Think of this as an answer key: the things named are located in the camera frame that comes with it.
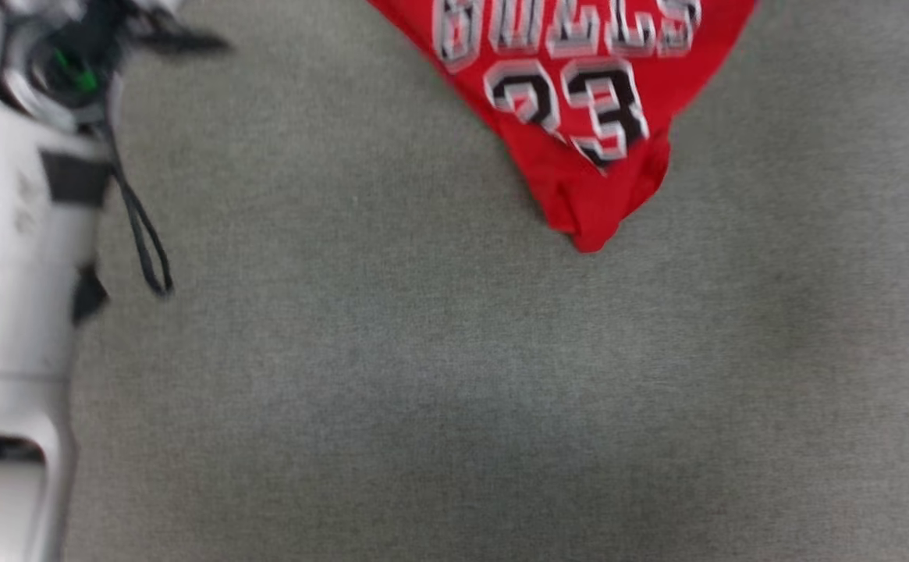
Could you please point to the red basketball jersey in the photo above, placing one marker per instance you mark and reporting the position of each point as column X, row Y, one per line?
column 579, row 125

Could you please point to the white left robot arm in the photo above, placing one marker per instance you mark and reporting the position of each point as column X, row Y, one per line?
column 9, row 273

